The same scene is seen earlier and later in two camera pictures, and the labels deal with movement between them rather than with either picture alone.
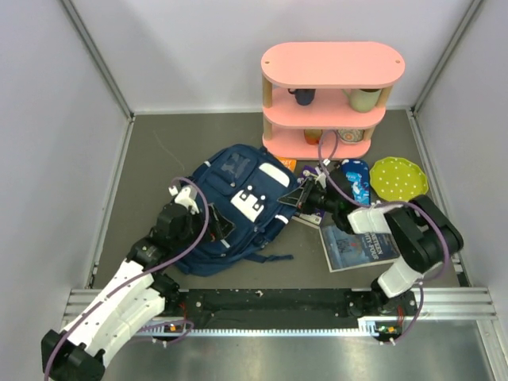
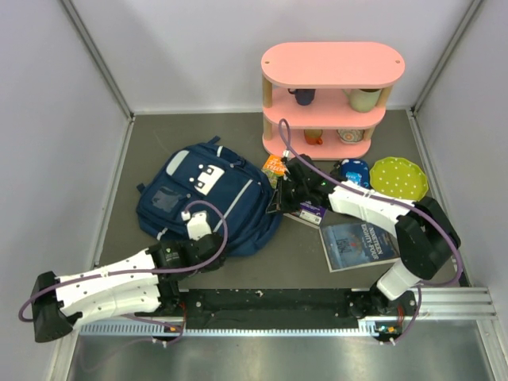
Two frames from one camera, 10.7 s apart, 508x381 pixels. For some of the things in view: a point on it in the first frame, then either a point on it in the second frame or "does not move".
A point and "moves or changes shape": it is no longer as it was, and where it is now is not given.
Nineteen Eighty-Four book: (345, 251) does not move
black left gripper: (220, 227) -> (213, 266)
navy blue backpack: (245, 182) moves or changes shape
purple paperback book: (315, 216) does not move
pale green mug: (363, 100) does not move
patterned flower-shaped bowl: (351, 136) does not move
